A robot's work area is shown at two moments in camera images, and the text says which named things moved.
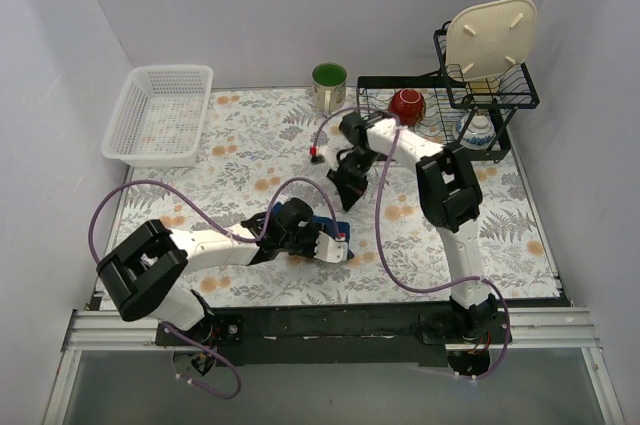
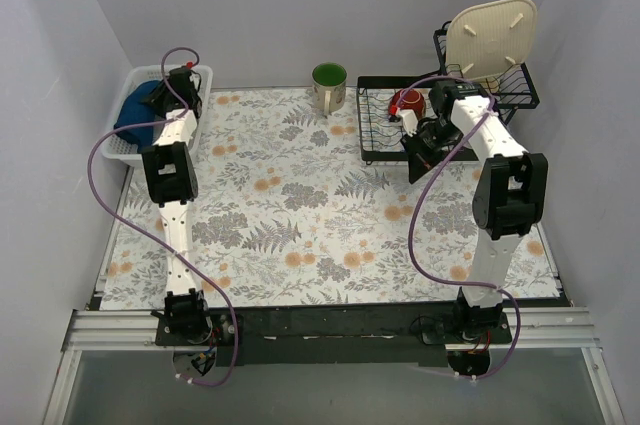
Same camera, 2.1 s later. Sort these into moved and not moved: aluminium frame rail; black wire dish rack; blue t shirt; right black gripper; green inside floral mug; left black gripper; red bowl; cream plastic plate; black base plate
Moved: right black gripper; left black gripper; blue t shirt
Not moved: black wire dish rack; green inside floral mug; red bowl; cream plastic plate; black base plate; aluminium frame rail
